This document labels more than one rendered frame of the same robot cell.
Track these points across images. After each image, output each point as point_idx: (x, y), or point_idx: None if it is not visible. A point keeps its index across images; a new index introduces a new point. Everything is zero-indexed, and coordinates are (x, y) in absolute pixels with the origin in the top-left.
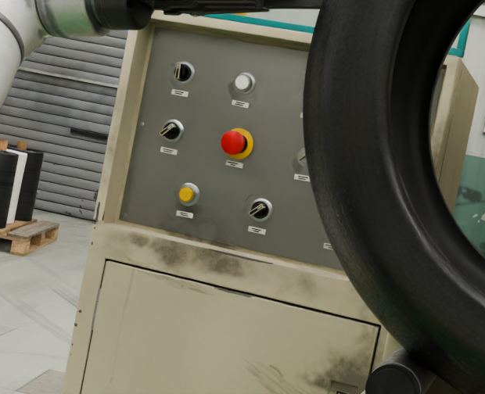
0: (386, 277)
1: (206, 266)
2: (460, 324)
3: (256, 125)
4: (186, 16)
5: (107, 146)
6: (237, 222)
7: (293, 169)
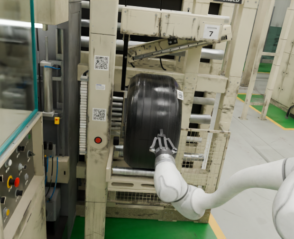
0: None
1: (23, 221)
2: None
3: (11, 171)
4: (6, 157)
5: (1, 227)
6: (13, 203)
7: (18, 173)
